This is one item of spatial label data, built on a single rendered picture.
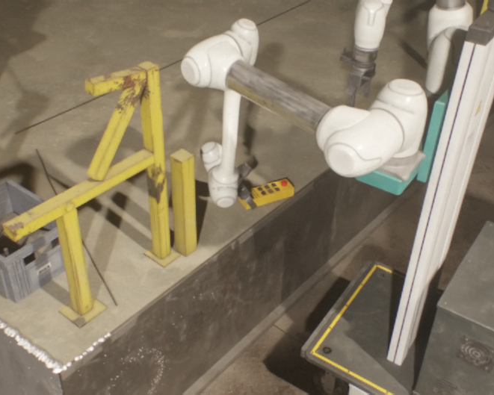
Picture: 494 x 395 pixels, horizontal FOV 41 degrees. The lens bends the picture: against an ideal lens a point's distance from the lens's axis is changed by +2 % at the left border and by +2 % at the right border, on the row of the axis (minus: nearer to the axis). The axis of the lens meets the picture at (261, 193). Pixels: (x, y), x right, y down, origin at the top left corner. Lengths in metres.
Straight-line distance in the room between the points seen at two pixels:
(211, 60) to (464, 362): 1.38
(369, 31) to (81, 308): 1.41
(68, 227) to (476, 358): 1.46
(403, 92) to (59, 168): 1.77
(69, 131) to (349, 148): 1.93
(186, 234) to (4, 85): 1.73
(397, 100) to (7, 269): 1.44
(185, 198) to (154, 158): 0.23
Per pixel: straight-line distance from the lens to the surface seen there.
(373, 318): 3.01
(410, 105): 2.00
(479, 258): 2.63
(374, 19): 2.41
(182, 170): 2.38
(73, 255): 2.28
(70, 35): 4.47
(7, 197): 2.84
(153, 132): 2.27
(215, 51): 2.17
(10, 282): 2.52
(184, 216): 2.51
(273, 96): 2.04
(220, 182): 2.52
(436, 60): 2.45
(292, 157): 3.22
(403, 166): 2.12
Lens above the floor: 2.52
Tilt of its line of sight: 38 degrees down
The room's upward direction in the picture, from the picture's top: 3 degrees clockwise
